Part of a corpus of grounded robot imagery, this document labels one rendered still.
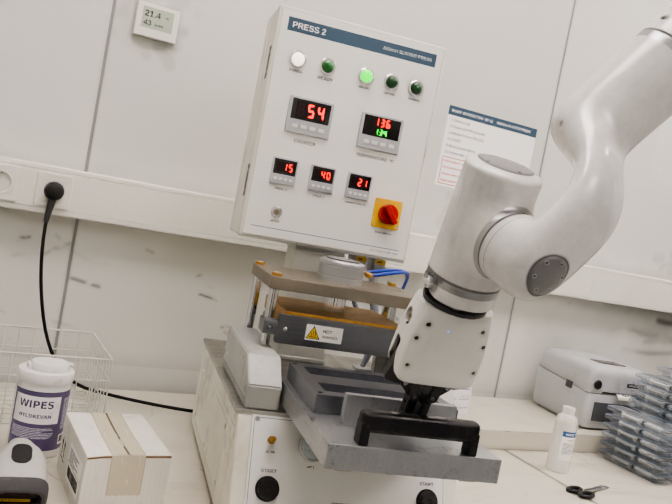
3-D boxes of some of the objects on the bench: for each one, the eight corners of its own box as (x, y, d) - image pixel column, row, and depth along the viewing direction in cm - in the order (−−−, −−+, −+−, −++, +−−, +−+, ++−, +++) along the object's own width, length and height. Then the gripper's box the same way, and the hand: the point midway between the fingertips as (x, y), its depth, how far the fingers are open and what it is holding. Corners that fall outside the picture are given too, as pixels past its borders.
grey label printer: (528, 401, 213) (540, 343, 212) (584, 407, 220) (596, 351, 219) (583, 430, 190) (596, 365, 189) (644, 436, 197) (657, 373, 196)
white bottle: (540, 466, 167) (554, 404, 166) (551, 464, 170) (564, 403, 170) (561, 475, 163) (574, 411, 162) (571, 472, 167) (585, 410, 166)
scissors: (586, 500, 149) (587, 497, 149) (561, 489, 153) (562, 486, 153) (616, 493, 159) (617, 489, 159) (592, 483, 162) (593, 479, 162)
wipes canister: (3, 440, 123) (18, 352, 123) (58, 441, 127) (73, 356, 127) (4, 459, 116) (20, 366, 115) (63, 461, 119) (79, 370, 119)
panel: (238, 556, 98) (252, 413, 105) (444, 567, 106) (444, 434, 113) (241, 557, 96) (255, 412, 103) (450, 568, 105) (450, 432, 111)
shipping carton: (55, 465, 117) (65, 410, 117) (138, 467, 123) (147, 414, 122) (67, 519, 100) (79, 454, 100) (162, 518, 106) (173, 456, 106)
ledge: (323, 402, 187) (326, 384, 187) (572, 417, 224) (575, 403, 224) (379, 445, 160) (383, 424, 160) (652, 455, 197) (656, 438, 197)
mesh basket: (-55, 384, 146) (-44, 319, 145) (84, 391, 158) (94, 332, 157) (-57, 422, 126) (-44, 347, 126) (102, 427, 138) (114, 359, 138)
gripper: (504, 285, 89) (454, 409, 96) (388, 265, 85) (344, 397, 91) (530, 317, 82) (474, 448, 89) (406, 297, 78) (357, 436, 85)
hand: (413, 409), depth 89 cm, fingers closed, pressing on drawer
